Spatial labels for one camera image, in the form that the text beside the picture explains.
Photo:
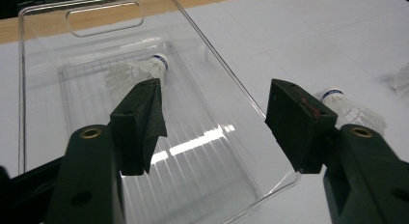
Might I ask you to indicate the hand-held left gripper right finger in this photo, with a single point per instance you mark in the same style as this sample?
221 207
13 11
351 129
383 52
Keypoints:
360 172

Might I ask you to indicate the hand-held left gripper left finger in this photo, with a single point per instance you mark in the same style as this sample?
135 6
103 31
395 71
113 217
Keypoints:
93 172

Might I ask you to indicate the white shuttlecock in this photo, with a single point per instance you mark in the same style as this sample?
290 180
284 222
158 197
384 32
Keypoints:
353 113
154 66

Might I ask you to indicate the clear plastic container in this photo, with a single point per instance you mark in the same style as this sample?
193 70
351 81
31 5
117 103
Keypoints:
209 172

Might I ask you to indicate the white paper sheet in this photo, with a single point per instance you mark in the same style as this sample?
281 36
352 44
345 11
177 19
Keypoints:
321 40

